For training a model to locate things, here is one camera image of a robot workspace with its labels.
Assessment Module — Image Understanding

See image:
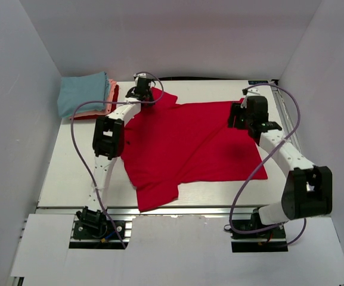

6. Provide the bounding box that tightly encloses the bright red t shirt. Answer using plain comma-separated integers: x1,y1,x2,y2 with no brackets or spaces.
121,88,261,212

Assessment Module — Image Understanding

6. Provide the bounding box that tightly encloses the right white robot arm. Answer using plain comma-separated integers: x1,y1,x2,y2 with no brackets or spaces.
228,95,333,238

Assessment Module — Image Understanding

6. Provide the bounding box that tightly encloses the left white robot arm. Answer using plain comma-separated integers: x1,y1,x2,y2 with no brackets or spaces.
92,73,154,209

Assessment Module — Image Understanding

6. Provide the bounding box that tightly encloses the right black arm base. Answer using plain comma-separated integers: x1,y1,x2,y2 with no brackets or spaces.
224,209,288,253

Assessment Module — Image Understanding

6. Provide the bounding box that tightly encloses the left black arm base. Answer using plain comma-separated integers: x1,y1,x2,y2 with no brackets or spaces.
69,207,129,250

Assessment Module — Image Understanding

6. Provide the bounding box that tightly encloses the folded dark red t shirt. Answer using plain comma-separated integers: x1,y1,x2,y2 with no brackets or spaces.
74,83,119,120

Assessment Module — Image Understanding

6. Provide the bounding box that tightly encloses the blue label sticker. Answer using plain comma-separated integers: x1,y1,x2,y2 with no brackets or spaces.
248,80,269,85

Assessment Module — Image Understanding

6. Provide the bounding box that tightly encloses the folded pink t shirt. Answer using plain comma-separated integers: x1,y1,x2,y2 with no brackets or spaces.
75,79,118,119

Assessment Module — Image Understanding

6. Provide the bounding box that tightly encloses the folded light blue t shirt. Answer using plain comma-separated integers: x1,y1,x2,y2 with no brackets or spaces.
57,71,109,118

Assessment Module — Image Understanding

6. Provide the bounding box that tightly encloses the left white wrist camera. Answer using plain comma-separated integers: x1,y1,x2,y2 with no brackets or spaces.
134,73,146,83

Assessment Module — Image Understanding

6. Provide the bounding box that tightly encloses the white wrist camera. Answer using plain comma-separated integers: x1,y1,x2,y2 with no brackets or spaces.
242,88,259,104
134,73,146,83

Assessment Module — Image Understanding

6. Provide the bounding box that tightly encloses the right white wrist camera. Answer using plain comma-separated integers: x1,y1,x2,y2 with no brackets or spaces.
242,88,259,104

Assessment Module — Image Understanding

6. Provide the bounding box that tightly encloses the aluminium table frame rail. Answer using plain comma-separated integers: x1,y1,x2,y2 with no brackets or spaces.
36,204,280,217

